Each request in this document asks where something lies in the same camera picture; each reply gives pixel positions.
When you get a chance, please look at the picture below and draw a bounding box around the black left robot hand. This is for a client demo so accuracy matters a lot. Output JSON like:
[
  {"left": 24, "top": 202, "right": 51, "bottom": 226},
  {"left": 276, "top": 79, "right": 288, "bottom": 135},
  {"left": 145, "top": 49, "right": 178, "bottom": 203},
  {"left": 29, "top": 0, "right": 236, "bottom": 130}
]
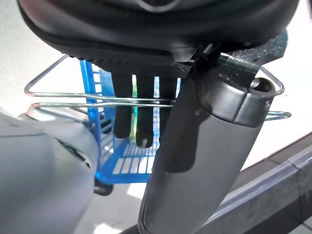
[{"left": 17, "top": 0, "right": 299, "bottom": 234}]

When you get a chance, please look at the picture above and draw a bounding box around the blue plastic shopping basket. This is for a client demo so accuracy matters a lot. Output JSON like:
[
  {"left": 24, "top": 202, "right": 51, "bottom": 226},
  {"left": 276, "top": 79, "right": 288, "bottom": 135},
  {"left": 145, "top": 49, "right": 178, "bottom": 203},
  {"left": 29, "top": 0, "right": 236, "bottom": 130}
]
[{"left": 24, "top": 55, "right": 292, "bottom": 184}]

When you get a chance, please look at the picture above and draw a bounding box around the black base shelf plinth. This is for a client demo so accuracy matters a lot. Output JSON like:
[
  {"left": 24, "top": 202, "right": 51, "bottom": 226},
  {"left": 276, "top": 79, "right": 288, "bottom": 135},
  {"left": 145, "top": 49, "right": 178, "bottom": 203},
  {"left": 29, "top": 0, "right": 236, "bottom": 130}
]
[{"left": 195, "top": 131, "right": 312, "bottom": 234}]

